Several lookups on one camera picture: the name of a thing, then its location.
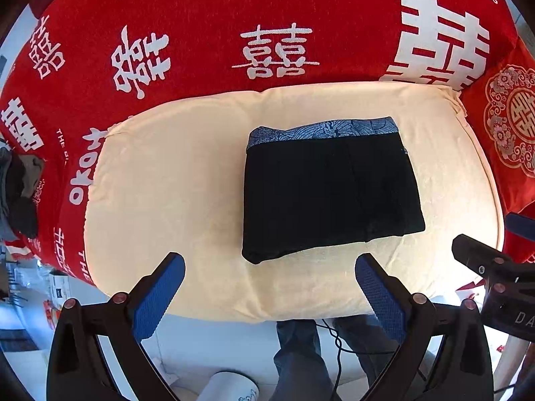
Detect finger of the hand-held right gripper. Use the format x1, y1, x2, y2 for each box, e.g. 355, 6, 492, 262
452, 234, 528, 287
505, 212, 535, 240

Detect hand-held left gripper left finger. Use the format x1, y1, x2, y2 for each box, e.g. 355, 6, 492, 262
47, 252, 187, 401

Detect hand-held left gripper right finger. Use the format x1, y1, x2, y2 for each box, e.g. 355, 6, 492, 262
354, 253, 495, 401

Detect black pants with blue waistband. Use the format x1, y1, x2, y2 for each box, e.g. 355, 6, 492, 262
241, 118, 426, 265

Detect red cushion with gold pattern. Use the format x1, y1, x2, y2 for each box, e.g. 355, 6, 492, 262
459, 35, 535, 218

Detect person's right leg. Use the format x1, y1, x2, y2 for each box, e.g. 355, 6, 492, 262
333, 314, 400, 390

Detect person's leg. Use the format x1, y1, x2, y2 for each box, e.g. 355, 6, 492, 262
268, 319, 323, 401
333, 314, 400, 390

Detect cream blanket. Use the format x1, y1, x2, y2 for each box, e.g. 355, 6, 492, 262
82, 81, 504, 324

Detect white cardboard box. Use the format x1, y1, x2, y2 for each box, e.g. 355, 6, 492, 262
47, 273, 73, 302

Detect person's left leg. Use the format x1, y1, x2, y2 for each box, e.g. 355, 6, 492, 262
268, 319, 323, 401

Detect white cylindrical bin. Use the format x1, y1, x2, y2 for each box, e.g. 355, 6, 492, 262
196, 370, 260, 401

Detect dark clothes pile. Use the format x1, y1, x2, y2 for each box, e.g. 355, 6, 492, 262
0, 145, 46, 240

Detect red printed blanket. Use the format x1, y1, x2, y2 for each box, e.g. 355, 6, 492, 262
0, 0, 519, 287

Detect black cable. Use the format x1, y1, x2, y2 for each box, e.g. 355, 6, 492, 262
313, 318, 404, 401

